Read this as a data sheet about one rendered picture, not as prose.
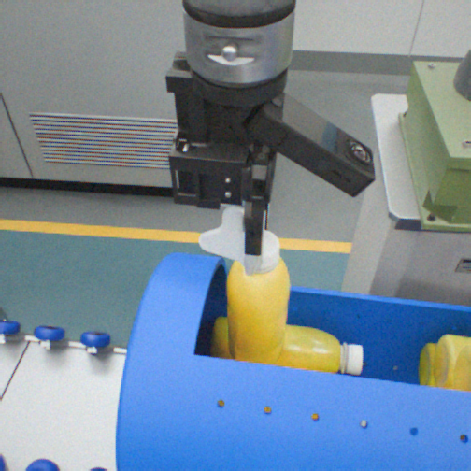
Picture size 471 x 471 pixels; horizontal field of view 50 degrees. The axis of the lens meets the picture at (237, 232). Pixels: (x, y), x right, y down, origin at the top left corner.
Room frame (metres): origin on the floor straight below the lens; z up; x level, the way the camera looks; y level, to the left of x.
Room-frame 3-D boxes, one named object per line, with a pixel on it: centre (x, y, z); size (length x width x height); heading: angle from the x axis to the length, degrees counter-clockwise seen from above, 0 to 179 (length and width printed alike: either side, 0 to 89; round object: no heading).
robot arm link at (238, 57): (0.34, 0.00, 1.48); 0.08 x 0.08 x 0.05
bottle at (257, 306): (0.34, -0.02, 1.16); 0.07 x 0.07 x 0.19
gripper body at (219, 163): (0.34, 0.01, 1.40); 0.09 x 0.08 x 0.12; 82
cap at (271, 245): (0.34, -0.02, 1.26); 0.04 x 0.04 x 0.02
